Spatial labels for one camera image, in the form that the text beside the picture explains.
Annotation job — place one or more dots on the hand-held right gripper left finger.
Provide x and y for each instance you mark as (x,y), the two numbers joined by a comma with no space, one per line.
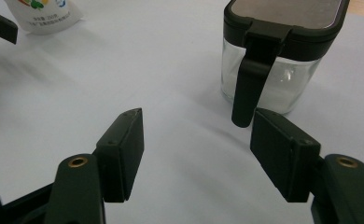
(118,161)

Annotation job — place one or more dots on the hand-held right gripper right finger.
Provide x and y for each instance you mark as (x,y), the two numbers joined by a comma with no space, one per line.
(282,152)

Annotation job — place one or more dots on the white printed salt bag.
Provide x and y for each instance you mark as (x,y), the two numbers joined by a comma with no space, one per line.
(46,17)

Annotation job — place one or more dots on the glass jar with black lid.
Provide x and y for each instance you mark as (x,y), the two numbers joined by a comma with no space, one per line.
(298,34)

